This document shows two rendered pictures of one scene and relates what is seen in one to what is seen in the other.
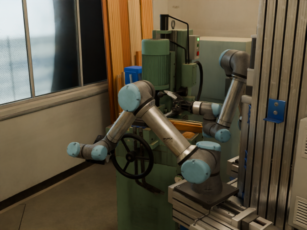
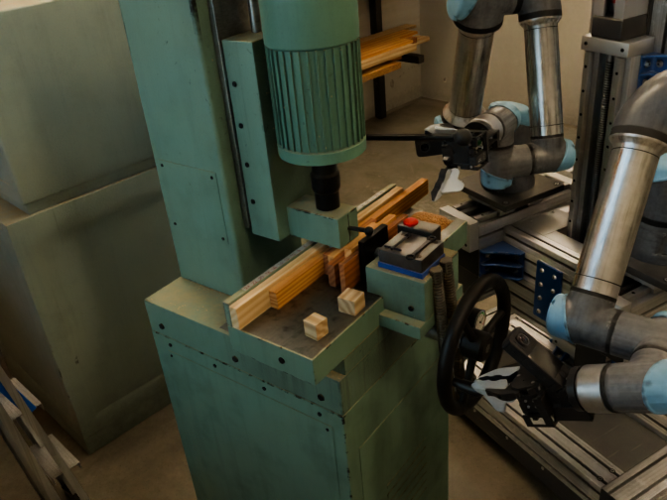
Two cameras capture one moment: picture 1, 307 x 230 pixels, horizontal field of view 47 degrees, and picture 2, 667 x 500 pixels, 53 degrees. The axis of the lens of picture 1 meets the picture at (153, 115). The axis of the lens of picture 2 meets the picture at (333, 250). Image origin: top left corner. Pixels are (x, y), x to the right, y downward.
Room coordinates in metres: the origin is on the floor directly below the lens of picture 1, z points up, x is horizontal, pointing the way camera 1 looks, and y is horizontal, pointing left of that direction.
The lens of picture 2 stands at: (1.95, 1.22, 1.65)
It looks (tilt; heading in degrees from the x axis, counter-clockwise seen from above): 29 degrees down; 284
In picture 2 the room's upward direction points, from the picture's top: 5 degrees counter-clockwise
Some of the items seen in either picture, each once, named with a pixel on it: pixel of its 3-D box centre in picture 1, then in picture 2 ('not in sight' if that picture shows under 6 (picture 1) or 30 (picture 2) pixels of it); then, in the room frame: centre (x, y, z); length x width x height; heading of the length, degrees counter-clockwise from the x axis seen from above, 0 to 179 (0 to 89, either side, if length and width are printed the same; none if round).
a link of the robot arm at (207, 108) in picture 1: (210, 110); (497, 124); (1.91, -0.32, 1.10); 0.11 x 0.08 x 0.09; 65
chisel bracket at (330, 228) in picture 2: (156, 112); (323, 223); (2.27, -0.02, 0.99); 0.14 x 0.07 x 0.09; 155
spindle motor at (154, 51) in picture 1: (155, 64); (315, 73); (2.26, -0.01, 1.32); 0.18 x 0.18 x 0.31
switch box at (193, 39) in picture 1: (193, 47); not in sight; (2.49, -0.28, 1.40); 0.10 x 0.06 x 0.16; 155
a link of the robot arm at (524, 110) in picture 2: not in sight; (507, 127); (1.88, -0.62, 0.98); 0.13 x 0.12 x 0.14; 18
